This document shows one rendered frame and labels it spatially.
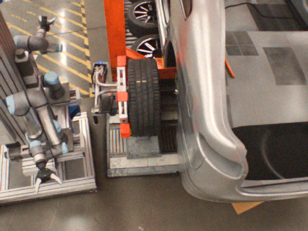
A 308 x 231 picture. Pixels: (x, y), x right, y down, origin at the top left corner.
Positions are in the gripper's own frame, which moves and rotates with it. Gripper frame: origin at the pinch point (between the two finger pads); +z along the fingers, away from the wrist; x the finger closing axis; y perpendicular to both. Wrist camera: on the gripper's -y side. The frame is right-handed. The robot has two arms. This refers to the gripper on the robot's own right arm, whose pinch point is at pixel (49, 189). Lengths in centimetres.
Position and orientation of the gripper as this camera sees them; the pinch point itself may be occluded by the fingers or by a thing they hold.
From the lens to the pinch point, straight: 180.4
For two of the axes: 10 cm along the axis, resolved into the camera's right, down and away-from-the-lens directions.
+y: -1.5, 6.1, 7.8
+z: 4.5, 7.4, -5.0
